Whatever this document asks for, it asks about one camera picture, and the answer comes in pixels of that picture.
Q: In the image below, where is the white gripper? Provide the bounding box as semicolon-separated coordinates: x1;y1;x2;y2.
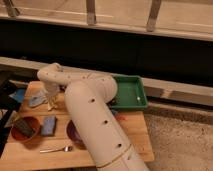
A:
44;82;60;103

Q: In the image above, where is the peeled banana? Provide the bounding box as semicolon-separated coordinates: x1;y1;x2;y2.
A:
48;99;58;111

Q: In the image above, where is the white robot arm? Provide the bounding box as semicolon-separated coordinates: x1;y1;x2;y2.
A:
37;63;149;171

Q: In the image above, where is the grey blue cloth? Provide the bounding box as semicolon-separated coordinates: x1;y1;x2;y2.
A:
28;90;47;108

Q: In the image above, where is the blue sponge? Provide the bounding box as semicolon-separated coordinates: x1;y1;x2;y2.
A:
41;116;57;136

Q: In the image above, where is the orange bowl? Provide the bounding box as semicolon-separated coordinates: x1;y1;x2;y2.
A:
11;116;41;143

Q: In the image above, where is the purple bowl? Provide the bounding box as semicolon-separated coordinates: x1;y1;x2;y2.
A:
66;121;83;144

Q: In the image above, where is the wooden table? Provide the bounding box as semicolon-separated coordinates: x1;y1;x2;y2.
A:
0;81;154;171

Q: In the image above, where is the dark sponge in bowl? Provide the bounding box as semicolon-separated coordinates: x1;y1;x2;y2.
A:
14;118;35;138

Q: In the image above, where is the metal spoon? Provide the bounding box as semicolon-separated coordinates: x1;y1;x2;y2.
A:
39;146;73;153

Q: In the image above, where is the orange carrot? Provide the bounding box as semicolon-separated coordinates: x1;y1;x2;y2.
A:
115;116;126;121

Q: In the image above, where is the green plastic tray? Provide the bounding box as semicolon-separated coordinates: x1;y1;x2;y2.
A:
108;76;148;111

